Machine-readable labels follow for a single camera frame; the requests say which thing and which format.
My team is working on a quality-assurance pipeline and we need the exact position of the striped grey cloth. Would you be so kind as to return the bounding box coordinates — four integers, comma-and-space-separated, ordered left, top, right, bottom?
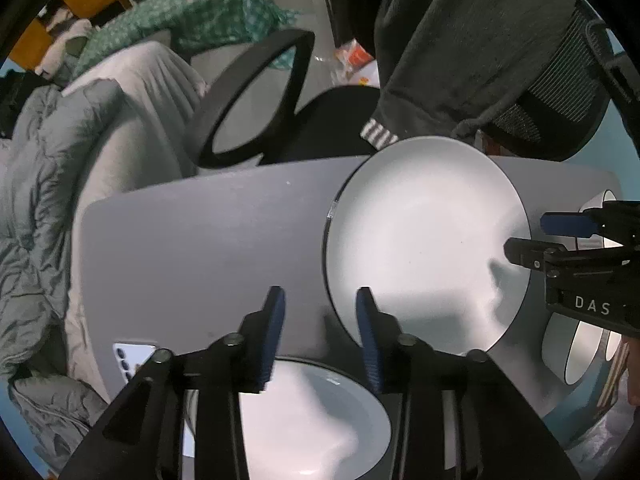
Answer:
360, 117, 401, 151

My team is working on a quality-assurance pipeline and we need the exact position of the white smartphone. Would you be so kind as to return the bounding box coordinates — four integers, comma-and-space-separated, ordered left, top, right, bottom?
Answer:
112, 342, 158, 383

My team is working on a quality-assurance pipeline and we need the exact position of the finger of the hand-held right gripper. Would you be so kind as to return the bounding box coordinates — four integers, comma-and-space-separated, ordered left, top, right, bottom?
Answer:
541, 201, 640, 247
504, 237, 571, 276

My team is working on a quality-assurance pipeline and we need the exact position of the white plate with dark rim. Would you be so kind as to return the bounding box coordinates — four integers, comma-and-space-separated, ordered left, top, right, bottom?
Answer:
324, 136, 532, 353

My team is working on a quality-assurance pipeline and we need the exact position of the dark cloth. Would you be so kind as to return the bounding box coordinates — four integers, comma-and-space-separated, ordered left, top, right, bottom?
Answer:
0, 67, 32, 137

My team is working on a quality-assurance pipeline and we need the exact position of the light grey bed sheet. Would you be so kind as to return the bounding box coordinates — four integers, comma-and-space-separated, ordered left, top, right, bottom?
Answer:
62, 42, 211, 366

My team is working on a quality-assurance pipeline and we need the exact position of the white bowl with dark rim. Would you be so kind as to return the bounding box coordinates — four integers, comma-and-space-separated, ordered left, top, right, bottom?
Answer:
182, 357, 393, 480

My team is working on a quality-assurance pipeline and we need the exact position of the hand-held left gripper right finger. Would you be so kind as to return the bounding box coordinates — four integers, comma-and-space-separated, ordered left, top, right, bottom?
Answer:
356, 287, 583, 480

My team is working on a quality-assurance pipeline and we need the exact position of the small white bowl dark rim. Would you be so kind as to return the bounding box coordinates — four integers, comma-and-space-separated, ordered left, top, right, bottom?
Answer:
541, 310, 611, 386
604, 330, 625, 363

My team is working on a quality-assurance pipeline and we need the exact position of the black office chair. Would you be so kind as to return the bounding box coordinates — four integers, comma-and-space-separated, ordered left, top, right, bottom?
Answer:
189, 0, 640, 168

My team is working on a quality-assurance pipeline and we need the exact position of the green checkered blanket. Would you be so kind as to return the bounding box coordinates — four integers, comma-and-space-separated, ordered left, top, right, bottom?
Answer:
65, 0, 301, 81

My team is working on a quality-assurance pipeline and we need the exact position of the white clothes pile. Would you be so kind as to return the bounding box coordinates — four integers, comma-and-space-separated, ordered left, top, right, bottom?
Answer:
35, 7, 96, 78

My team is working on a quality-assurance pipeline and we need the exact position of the dark grey hoodie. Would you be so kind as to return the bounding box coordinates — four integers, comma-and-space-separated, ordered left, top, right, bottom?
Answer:
310, 0, 591, 143

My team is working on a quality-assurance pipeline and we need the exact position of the grey duvet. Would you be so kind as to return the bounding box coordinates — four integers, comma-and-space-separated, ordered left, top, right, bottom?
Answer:
0, 80, 126, 476

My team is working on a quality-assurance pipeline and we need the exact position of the orange snack packet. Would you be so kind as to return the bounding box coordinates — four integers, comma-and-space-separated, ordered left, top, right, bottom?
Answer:
332, 37, 381, 86

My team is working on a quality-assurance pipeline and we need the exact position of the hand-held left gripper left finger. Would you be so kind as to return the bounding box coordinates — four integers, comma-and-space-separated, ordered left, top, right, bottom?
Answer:
59, 286, 287, 480

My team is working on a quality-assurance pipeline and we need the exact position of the beige striped cloth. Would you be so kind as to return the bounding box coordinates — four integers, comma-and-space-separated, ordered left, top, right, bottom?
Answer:
597, 342, 628, 408

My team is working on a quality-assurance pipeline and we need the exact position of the clear plastic bag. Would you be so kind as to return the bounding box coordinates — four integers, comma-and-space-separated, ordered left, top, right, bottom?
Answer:
565, 400, 640, 471

